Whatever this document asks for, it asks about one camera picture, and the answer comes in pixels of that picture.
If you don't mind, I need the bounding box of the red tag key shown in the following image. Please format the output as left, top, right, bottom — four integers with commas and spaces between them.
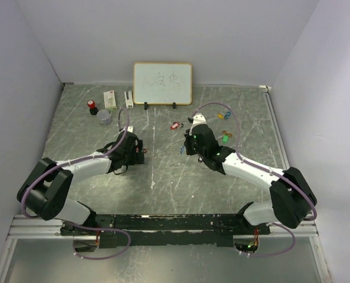
170, 122, 180, 130

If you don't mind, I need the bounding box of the green tag key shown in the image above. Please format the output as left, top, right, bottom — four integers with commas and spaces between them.
222, 134, 230, 143

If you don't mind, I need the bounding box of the gold S carabiner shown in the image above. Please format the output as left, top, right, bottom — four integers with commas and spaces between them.
223, 130, 231, 137

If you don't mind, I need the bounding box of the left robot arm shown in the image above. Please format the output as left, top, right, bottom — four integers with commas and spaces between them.
16, 130, 145, 235

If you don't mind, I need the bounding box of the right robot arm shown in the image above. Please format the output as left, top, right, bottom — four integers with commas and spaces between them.
184, 124, 317, 235

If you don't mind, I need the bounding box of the clear plastic cup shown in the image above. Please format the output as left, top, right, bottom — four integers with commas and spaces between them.
97, 109, 111, 126

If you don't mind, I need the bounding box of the red black stamp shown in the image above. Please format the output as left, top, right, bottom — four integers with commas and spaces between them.
87, 100, 98, 116

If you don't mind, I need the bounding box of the white green box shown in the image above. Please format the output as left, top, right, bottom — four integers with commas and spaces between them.
103, 90, 117, 111

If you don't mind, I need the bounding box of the small whiteboard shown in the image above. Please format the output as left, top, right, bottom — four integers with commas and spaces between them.
133, 62, 193, 105

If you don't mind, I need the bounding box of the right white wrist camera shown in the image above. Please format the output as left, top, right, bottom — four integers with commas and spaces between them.
188, 113, 207, 134

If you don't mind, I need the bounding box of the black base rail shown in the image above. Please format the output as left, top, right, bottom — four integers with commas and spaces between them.
60, 213, 270, 248

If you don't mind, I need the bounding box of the right aluminium side rail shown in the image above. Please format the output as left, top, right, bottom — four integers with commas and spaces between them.
259, 85, 332, 282

